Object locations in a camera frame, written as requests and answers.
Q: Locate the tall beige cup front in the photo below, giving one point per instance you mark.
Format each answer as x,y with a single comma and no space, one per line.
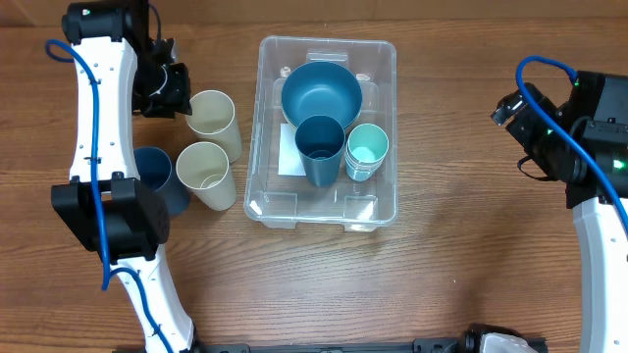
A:
204,168

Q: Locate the white label in bin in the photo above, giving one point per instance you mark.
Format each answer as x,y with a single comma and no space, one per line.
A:
289,159

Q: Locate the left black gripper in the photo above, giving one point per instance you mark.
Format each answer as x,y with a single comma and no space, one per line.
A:
177,97

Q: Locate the tall navy cup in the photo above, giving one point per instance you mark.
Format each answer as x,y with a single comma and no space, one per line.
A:
157,171
320,141

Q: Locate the small light blue cup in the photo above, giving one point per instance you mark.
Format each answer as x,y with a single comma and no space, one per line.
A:
358,174

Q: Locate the dark blue bowl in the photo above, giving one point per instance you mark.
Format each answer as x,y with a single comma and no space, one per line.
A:
322,87

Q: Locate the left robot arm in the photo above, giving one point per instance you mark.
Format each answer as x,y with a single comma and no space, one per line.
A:
123,71

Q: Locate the small grey cup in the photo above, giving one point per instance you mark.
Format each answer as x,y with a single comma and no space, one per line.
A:
349,161

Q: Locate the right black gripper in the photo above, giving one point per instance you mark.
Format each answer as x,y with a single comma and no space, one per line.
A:
520,127

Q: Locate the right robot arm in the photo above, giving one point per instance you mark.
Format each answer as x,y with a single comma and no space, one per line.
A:
602,239

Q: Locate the tall beige cup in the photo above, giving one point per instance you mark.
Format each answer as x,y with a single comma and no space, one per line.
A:
204,168
214,119

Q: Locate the small mint green cup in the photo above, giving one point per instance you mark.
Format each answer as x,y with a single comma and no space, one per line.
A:
368,144

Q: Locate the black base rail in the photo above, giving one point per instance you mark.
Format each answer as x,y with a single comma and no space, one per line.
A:
418,345

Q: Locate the small pink cup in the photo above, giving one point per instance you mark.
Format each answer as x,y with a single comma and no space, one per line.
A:
364,158

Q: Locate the clear plastic storage bin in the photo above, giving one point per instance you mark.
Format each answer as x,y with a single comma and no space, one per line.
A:
285,201

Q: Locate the tall navy cup front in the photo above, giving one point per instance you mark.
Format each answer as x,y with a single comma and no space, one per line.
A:
157,171

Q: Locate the cream bowl stack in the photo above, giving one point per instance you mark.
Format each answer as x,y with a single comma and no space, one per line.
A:
296,119

